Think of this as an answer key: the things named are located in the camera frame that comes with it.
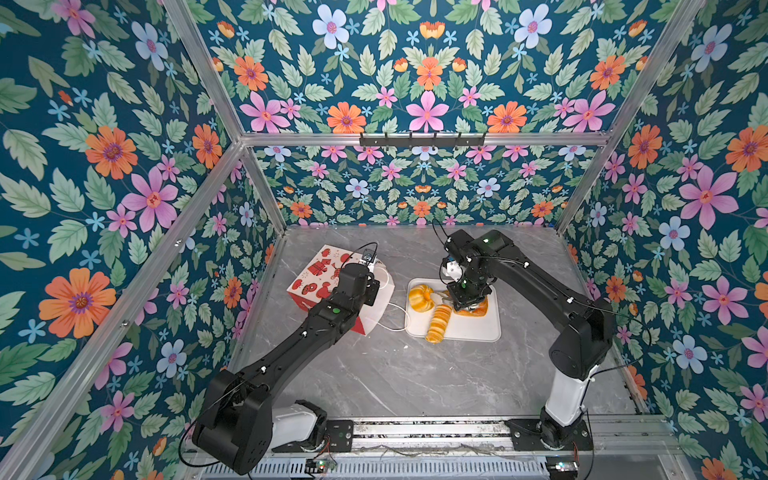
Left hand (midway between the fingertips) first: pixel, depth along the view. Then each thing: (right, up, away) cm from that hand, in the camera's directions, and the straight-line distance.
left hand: (369, 268), depth 83 cm
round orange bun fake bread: (+14, -10, +9) cm, 20 cm away
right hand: (+25, -10, -2) cm, 27 cm away
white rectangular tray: (+36, -20, +12) cm, 43 cm away
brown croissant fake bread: (+34, -14, +11) cm, 38 cm away
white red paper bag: (-19, -3, +9) cm, 21 cm away
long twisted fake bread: (+21, -17, +8) cm, 28 cm away
